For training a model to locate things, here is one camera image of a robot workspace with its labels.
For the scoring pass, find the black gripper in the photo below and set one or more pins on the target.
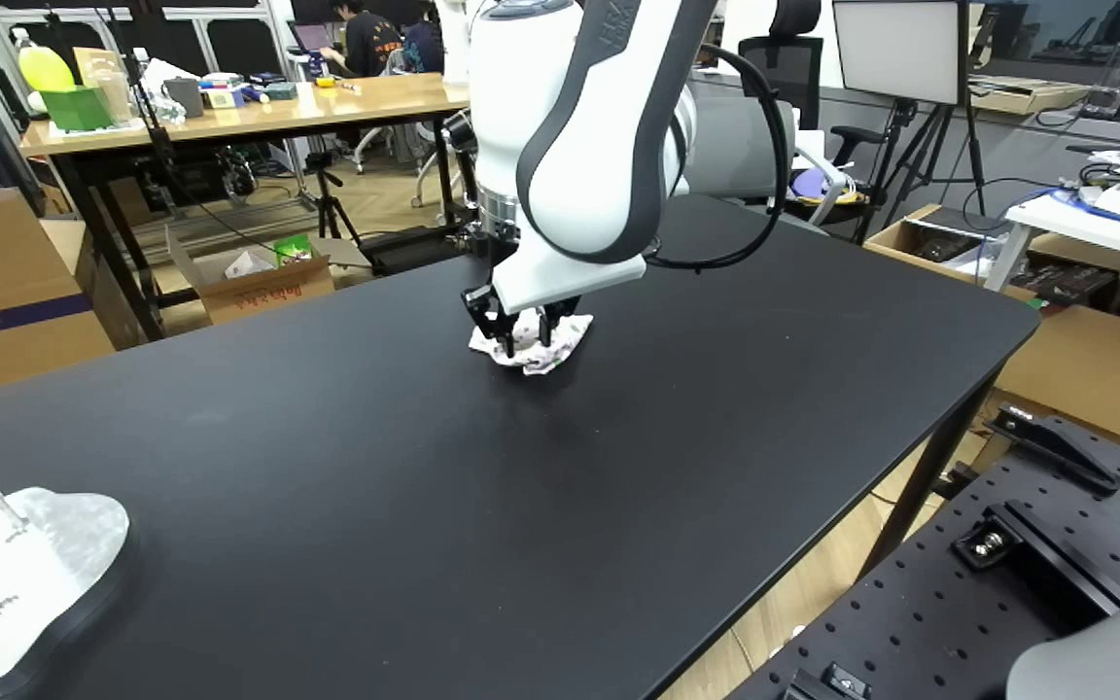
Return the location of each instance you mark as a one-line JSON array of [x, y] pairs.
[[483, 307]]

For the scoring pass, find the white patterned cloth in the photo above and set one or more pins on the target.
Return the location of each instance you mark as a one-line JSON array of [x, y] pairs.
[[541, 356]]

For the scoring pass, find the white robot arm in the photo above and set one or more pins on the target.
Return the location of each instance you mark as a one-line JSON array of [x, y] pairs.
[[584, 130]]

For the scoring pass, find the small black tripod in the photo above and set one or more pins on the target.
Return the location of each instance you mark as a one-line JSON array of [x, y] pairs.
[[329, 195]]

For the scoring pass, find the open cardboard box with items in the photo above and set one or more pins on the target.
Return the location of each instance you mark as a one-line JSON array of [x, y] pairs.
[[263, 287]]

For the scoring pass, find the long wooden table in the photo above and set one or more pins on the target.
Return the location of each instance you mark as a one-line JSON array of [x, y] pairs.
[[329, 103]]

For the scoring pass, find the seated person dark shirt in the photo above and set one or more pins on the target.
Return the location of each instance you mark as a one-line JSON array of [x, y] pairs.
[[372, 42]]

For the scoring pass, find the black office chair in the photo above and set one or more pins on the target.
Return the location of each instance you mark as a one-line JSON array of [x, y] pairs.
[[788, 54]]

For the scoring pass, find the flat cardboard tray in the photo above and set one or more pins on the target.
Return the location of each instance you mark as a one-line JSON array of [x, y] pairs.
[[943, 248]]

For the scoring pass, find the white board on tripod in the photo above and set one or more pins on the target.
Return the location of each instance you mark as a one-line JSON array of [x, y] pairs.
[[894, 43]]

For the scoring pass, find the brown paper bag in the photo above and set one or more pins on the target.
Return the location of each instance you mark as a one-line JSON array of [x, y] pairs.
[[105, 78]]

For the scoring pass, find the green box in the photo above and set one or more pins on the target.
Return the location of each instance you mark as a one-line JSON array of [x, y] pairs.
[[74, 110]]

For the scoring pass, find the black perforated breadboard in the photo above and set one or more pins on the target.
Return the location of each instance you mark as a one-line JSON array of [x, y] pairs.
[[950, 623]]

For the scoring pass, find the cardboard box with red label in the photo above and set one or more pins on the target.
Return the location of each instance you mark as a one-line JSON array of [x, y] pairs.
[[9, 292]]

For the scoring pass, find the black clamp bar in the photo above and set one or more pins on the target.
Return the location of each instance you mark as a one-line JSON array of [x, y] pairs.
[[1051, 449]]

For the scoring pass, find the yellow green bag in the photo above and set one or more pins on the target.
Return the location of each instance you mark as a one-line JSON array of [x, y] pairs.
[[44, 69]]

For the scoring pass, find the large plain cardboard box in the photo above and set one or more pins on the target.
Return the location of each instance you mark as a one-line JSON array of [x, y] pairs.
[[1099, 371]]

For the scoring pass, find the translucent pegged rack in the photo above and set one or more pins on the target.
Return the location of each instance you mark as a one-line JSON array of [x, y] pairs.
[[16, 568]]

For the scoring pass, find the white side table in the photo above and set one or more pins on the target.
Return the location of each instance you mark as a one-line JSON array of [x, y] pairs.
[[1091, 229]]

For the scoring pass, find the grey rounded chair back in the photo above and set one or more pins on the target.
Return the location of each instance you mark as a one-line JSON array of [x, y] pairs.
[[1105, 662]]

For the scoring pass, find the black mount with silver screws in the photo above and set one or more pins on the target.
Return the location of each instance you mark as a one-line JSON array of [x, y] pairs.
[[1026, 550]]

